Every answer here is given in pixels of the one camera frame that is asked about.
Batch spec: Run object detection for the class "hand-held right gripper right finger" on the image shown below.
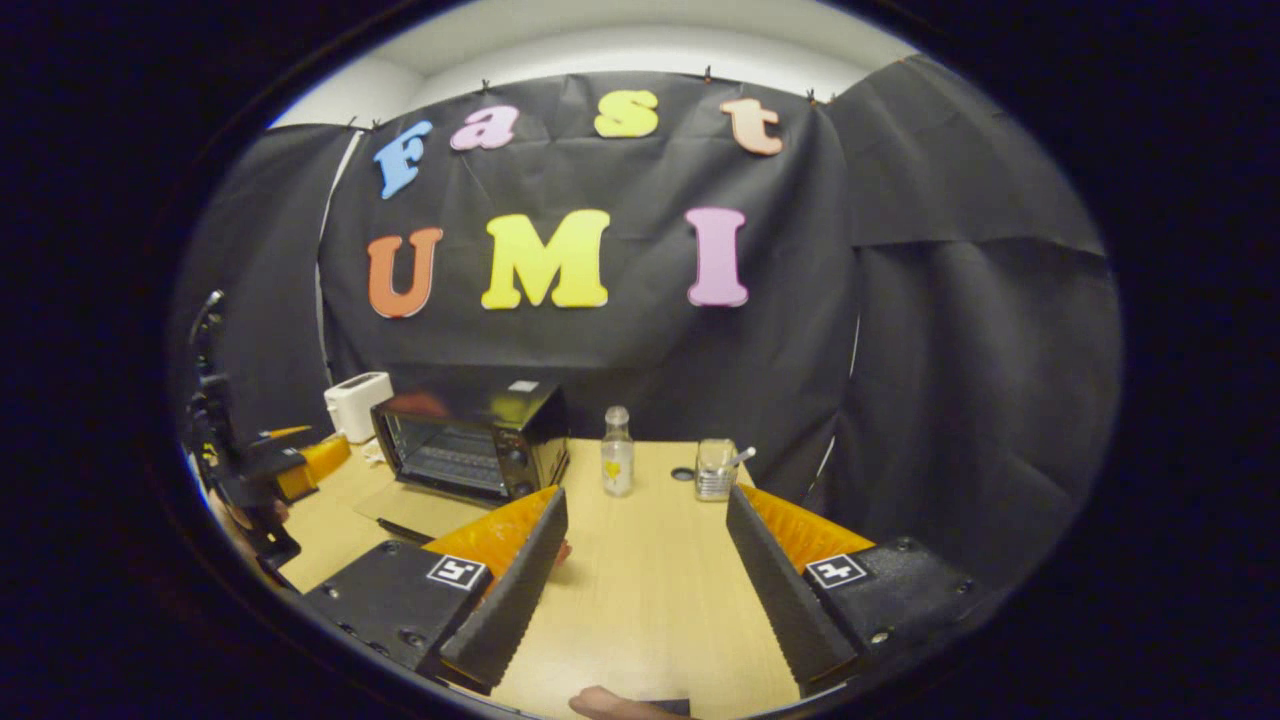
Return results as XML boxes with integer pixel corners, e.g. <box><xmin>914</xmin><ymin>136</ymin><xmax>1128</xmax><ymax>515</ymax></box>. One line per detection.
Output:
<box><xmin>726</xmin><ymin>485</ymin><xmax>986</xmax><ymax>698</ymax></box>

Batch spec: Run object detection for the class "metal wire holder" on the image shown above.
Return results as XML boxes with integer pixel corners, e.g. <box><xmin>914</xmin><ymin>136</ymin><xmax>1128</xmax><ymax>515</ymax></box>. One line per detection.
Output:
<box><xmin>694</xmin><ymin>438</ymin><xmax>741</xmax><ymax>502</ymax></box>

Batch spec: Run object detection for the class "clear glass bottle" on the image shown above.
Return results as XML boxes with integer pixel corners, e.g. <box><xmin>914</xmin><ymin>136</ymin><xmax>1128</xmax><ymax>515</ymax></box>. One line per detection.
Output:
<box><xmin>600</xmin><ymin>405</ymin><xmax>636</xmax><ymax>498</ymax></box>

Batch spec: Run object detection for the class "black electric oven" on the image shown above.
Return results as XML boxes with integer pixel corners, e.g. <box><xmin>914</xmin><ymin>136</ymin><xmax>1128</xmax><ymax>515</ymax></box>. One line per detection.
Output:
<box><xmin>352</xmin><ymin>380</ymin><xmax>573</xmax><ymax>548</ymax></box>

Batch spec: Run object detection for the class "black backdrop cloth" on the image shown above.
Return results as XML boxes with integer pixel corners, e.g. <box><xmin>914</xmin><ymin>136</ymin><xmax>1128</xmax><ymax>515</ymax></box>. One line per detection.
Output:
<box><xmin>170</xmin><ymin>55</ymin><xmax>1121</xmax><ymax>601</ymax></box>

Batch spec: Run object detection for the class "white toaster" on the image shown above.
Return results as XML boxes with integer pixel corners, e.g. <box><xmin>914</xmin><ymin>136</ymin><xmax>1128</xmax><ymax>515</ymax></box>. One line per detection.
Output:
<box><xmin>323</xmin><ymin>371</ymin><xmax>395</xmax><ymax>444</ymax></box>

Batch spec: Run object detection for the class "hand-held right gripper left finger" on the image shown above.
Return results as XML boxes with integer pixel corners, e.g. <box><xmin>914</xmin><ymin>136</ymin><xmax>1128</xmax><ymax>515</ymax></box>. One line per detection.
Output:
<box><xmin>300</xmin><ymin>487</ymin><xmax>569</xmax><ymax>691</ymax></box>

